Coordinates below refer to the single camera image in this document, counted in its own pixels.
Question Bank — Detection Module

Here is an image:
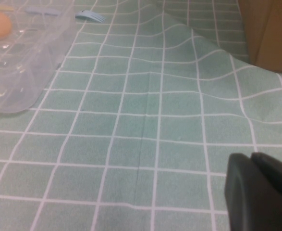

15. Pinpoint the light blue plastic fork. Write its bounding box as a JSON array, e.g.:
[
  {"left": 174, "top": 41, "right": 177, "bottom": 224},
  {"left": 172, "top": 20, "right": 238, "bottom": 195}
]
[{"left": 25, "top": 6, "right": 107, "bottom": 24}]

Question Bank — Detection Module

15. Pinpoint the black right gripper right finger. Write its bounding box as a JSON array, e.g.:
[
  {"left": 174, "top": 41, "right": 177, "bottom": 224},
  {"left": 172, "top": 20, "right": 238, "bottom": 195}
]
[{"left": 250, "top": 151, "right": 282, "bottom": 203}]

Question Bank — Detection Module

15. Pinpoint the green checkered tablecloth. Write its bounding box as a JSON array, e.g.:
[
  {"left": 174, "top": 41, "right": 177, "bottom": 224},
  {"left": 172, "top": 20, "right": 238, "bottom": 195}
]
[{"left": 0, "top": 0, "right": 282, "bottom": 231}]

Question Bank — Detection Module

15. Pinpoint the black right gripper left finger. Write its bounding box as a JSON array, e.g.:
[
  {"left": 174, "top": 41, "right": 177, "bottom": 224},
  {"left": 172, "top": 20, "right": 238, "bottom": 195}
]
[{"left": 224, "top": 153, "right": 282, "bottom": 231}]

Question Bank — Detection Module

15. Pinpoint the clear plastic egg box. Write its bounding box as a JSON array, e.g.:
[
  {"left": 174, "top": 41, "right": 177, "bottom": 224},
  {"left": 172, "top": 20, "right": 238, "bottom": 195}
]
[{"left": 0, "top": 0, "right": 80, "bottom": 114}]

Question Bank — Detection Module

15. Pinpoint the brown wooden cabinet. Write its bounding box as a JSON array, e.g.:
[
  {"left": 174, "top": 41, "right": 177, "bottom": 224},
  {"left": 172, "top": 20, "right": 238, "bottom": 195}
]
[{"left": 236, "top": 0, "right": 282, "bottom": 75}]

